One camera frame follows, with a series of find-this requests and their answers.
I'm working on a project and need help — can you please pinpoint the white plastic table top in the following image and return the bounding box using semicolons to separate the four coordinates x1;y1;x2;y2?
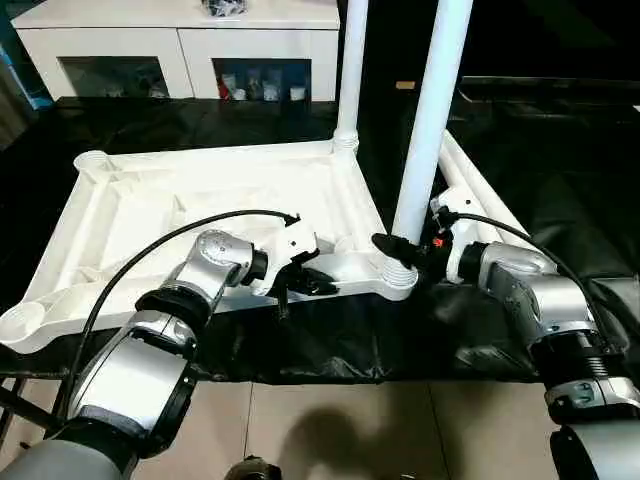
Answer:
0;138;421;356

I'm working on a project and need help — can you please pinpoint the dark rounded robot part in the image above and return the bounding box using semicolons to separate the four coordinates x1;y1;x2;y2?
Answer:
227;455;284;480

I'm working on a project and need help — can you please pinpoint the black mat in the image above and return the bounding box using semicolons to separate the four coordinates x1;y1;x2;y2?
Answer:
0;94;640;386

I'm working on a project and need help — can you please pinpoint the white cabinet with glass doors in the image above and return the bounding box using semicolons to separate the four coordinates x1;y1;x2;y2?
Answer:
9;0;341;104

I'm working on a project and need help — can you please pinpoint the grey robot torso cover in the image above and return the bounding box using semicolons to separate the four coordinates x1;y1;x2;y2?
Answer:
0;434;136;480

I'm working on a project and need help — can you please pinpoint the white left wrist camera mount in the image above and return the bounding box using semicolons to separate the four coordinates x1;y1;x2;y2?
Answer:
252;214;321;296

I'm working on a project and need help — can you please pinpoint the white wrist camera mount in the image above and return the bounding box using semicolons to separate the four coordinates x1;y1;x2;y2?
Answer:
430;187;484;284
252;214;321;296

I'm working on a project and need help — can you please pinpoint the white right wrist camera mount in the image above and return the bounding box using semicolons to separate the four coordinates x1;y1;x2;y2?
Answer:
430;187;484;284

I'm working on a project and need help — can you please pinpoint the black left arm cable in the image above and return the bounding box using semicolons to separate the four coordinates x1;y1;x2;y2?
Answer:
54;209;301;431

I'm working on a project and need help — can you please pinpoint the black metal stand frame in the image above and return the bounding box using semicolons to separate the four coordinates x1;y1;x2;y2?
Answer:
0;357;71;441

